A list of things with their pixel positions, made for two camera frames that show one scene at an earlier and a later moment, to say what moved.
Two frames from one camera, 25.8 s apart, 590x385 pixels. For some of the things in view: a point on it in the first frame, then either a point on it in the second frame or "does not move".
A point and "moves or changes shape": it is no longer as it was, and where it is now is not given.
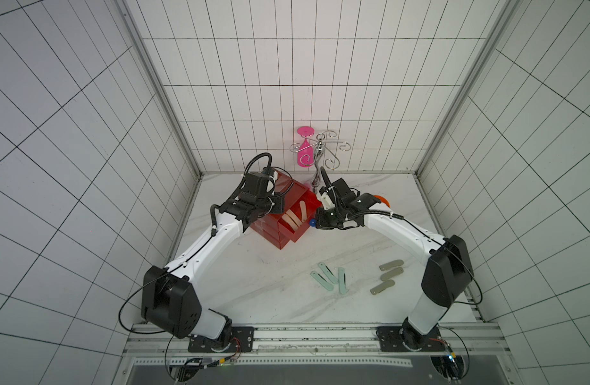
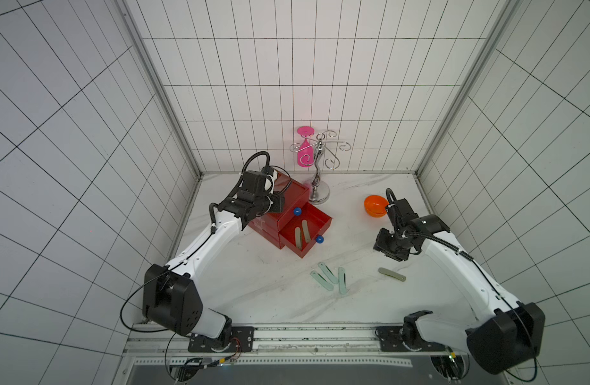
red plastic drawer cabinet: [300, 205] moves or changes shape
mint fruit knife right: [342, 281] does not move
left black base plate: [242, 340] does not move
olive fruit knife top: [389, 264] to [298, 237]
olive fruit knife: [391, 273] to [306, 231]
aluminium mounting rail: [458, 342] does not move
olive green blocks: [382, 286] to [391, 273]
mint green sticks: [323, 281] does not move
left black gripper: [279, 204] does not move
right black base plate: [391, 339] does not move
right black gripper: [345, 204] to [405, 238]
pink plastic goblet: [305, 154] does not move
